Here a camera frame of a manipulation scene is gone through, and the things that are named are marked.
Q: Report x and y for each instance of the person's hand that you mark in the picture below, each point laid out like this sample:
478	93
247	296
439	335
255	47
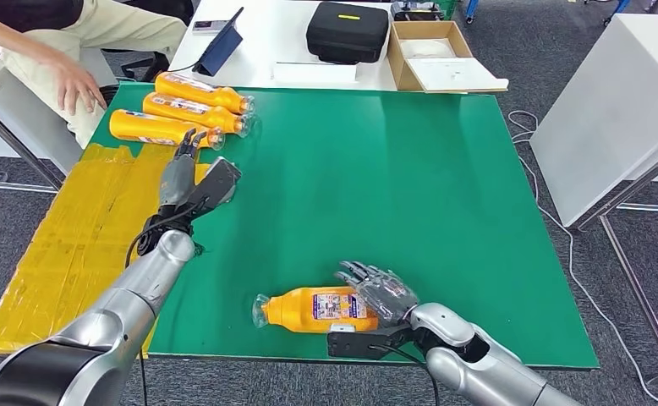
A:
77	84

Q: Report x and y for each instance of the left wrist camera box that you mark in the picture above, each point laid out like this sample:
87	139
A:
217	182

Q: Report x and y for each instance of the black zippered carrying case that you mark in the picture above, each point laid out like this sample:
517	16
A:
348	33

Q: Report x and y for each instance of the white plastic bag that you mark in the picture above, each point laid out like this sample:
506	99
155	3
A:
429	49

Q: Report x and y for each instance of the black office chair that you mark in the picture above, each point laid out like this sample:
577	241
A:
152	64

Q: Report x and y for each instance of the person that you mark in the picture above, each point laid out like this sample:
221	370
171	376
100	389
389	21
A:
105	28

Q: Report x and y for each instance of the flat white box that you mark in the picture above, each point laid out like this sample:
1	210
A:
315	74

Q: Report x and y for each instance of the orange detergent bottle clear cap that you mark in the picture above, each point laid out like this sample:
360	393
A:
295	311
194	89
183	109
138	126

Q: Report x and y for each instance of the white table metal legs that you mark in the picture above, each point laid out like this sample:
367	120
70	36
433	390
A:
26	134
615	112

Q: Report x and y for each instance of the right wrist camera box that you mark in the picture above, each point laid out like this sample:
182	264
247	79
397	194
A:
357	343

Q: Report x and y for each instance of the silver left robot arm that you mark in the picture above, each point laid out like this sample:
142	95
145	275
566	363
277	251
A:
127	302

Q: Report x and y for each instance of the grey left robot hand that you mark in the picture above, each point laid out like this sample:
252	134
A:
176	179

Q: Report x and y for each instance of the black electronic device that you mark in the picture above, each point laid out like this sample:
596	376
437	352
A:
414	10

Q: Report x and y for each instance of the open brown cardboard box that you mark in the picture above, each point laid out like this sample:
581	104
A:
403	67

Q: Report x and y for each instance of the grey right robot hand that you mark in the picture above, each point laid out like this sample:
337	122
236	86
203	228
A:
385	294

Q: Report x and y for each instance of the yellow taped flat sheet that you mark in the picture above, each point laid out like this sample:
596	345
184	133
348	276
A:
54	252

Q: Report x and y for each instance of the dark blue tablet case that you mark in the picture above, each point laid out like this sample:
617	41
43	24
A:
219	50

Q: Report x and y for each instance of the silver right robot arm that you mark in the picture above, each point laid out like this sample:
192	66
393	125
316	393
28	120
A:
474	364

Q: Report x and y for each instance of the green plastic crate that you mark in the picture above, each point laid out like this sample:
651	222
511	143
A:
449	7

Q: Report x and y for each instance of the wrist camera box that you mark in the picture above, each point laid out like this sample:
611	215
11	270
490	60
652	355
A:
357	343
217	182

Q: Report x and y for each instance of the white desk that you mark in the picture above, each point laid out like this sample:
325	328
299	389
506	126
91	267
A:
276	33

